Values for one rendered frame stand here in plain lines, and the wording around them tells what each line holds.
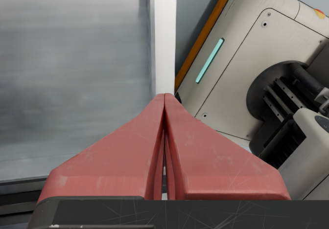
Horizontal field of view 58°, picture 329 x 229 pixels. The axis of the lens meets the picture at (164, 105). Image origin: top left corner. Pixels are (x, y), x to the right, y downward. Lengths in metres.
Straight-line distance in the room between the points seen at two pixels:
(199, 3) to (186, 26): 0.11
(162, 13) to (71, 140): 0.19
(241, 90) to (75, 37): 0.91
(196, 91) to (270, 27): 0.34
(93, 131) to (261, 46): 0.82
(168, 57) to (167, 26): 0.04
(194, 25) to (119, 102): 0.97
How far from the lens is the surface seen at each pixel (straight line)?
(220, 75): 1.10
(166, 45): 0.33
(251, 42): 1.09
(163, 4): 0.32
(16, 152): 0.42
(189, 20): 1.29
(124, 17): 0.31
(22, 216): 0.48
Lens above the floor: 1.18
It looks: 54 degrees down
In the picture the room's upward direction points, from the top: 164 degrees clockwise
